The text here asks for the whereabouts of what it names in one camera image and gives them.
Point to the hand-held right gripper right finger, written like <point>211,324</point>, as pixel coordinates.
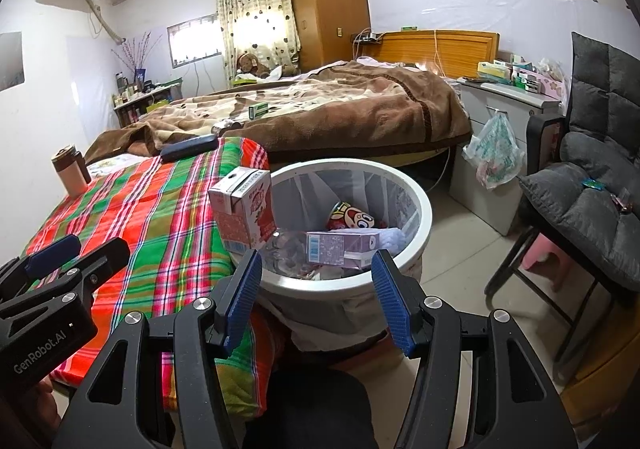
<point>395,304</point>

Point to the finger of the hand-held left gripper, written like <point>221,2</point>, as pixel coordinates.
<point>50,251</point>
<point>105,256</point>

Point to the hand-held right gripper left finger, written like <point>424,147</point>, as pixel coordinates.
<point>245,299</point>

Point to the clear plastic bottle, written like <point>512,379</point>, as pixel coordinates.
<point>285,251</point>

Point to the purple drink carton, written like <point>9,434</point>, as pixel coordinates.
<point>340,249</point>

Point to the white round trash bin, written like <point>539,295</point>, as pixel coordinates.
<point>422,219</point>

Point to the pink milk carton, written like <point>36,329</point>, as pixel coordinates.
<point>245,209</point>

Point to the person's left hand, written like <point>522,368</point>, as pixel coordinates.
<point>45,399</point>

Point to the red green plaid tablecloth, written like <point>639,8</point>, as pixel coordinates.
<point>150,219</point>

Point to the beige thermos mug brown lid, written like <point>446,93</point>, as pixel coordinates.
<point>72,174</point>

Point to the white floral bed sheet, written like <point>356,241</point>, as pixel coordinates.
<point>117,164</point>

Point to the dark blue glasses case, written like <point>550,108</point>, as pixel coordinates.
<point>190,147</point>

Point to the cluttered shelf desk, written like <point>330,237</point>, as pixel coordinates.
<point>145,106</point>

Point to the pink plastic stool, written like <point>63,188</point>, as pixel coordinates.
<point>547,254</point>

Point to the dark crumpled wrapper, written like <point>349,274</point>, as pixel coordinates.
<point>225,129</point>

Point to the green print plastic bag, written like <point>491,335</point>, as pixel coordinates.
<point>495,149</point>

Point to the vase with purple branches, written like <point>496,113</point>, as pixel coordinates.
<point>139,74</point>

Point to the small green box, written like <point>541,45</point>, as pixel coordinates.
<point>258,111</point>

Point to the brown patterned blanket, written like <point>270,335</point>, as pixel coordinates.
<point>350,114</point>

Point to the grey quilted chair cushion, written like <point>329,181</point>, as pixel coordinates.
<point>575,204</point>

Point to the yellow wooden board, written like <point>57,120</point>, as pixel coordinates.
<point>605,379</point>

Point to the small window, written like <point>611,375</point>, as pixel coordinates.
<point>192,44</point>

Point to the small green packet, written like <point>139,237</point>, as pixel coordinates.
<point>593,184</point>

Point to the brown teddy bear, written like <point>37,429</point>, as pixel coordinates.
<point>250,64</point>

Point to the grey nightstand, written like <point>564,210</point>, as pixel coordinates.
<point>520,104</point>

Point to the wrapped air conditioner pipe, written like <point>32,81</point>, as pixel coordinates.
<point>102,19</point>

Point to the small dark packet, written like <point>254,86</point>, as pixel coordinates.
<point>621,203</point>

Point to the clutter of small boxes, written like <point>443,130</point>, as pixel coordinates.
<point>520,74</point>

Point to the wooden bed headboard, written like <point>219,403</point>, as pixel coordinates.
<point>465,51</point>

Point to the power strip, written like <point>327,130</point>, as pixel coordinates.
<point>367,36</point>

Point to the heart print curtain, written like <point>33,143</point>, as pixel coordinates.
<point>255,4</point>

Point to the wooden wardrobe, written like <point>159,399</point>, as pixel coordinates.
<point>325,4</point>

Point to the square wall mirror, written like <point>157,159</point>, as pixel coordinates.
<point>11,61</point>

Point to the black frame chair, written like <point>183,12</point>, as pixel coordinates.
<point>540,129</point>

